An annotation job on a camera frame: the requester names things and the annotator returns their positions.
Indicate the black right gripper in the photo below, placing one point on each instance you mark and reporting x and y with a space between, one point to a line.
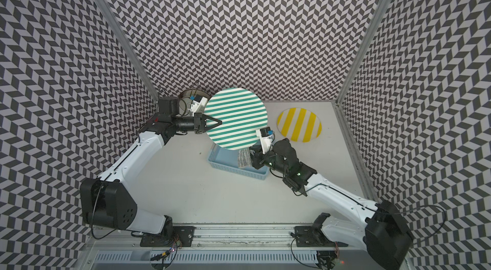
257 159

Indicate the yellow striped round plate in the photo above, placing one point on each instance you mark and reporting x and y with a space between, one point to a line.
299 125

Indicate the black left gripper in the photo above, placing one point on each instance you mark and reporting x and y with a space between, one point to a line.
203 129

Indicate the grey striped fluffy cloth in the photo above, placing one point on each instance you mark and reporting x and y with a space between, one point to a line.
244 158

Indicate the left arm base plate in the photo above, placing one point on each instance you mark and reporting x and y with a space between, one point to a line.
183 235

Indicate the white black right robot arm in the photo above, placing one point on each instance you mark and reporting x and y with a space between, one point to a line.
375 227

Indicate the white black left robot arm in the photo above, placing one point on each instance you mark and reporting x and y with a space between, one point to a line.
106 200

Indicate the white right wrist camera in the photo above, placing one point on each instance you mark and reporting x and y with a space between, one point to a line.
266 136

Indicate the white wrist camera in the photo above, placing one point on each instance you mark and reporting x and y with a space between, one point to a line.
266 136
198 104

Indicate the green striped round plate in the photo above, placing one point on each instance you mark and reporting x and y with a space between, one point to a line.
242 112

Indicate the aluminium corner post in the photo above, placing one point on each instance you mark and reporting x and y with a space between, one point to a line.
363 49
113 23

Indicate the aluminium front rail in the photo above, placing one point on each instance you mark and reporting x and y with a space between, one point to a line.
207 237

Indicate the aluminium corner post right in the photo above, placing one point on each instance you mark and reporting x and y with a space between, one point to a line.
363 49

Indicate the light blue plastic basket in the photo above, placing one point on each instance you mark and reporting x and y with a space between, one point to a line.
228 161

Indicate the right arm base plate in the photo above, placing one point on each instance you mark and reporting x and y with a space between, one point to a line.
305 236

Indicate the silver metal plate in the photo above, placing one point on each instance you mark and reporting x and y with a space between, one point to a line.
189 94

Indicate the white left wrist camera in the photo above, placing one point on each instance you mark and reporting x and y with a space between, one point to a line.
198 104

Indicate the aluminium corner post left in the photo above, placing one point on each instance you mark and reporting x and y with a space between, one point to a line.
113 23

